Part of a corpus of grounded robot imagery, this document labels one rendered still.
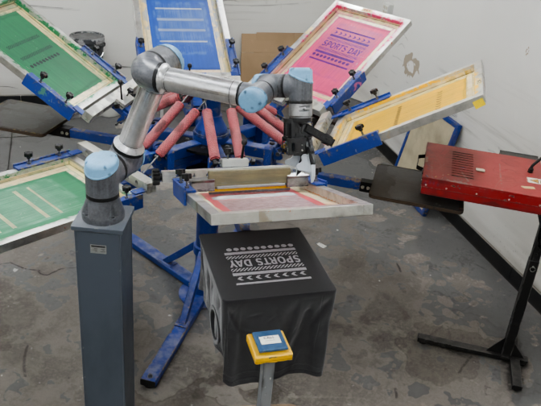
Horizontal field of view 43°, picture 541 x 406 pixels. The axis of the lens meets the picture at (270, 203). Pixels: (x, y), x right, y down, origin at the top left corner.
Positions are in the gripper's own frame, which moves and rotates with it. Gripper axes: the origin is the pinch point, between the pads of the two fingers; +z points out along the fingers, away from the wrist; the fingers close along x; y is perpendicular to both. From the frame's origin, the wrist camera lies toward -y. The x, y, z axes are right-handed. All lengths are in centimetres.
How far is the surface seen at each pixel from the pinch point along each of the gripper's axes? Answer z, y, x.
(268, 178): 11, -8, -72
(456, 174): 15, -103, -81
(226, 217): 13.4, 23.8, -12.1
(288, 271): 44, -7, -42
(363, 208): 13.4, -25.5, -12.2
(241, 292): 47, 14, -31
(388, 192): 26, -77, -99
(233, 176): 10, 7, -72
